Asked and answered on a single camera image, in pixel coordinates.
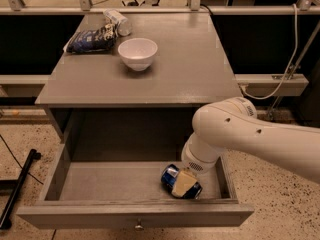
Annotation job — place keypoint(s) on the metal drawer knob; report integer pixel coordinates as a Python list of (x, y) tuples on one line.
[(139, 226)]

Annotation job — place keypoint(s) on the grey metal railing frame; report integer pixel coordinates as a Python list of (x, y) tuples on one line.
[(156, 4)]

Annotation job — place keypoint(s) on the blue pepsi can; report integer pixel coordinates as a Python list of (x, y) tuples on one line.
[(180, 183)]

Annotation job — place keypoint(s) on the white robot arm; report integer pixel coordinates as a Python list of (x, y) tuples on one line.
[(233, 124)]

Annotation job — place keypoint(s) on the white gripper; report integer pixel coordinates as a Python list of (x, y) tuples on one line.
[(196, 164)]

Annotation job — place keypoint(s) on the black floor stand bar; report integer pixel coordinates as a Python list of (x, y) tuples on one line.
[(15, 187)]

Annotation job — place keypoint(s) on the clear plastic water bottle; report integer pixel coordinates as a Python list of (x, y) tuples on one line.
[(123, 24)]

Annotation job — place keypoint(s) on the grey open drawer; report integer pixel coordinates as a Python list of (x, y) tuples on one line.
[(107, 174)]

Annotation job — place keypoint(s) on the blue chip bag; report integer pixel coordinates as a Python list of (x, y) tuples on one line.
[(102, 39)]

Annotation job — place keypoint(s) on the white ceramic bowl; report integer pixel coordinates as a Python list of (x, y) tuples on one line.
[(137, 53)]

